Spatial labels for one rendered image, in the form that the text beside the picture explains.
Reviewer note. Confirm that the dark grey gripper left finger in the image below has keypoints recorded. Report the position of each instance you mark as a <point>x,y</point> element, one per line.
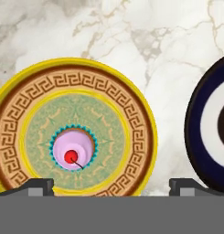
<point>40,186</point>

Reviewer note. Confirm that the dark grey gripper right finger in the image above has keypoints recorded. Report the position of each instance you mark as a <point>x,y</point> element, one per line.
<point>183,186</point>

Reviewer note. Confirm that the pink frosted cherry cupcake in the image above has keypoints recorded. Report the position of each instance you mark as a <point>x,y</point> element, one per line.
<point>73,149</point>

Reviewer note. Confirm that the dark blue white plate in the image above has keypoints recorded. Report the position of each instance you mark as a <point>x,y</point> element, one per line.
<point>195,128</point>

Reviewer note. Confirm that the yellow patterned plate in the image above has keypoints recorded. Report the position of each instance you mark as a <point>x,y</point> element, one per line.
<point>34,122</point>

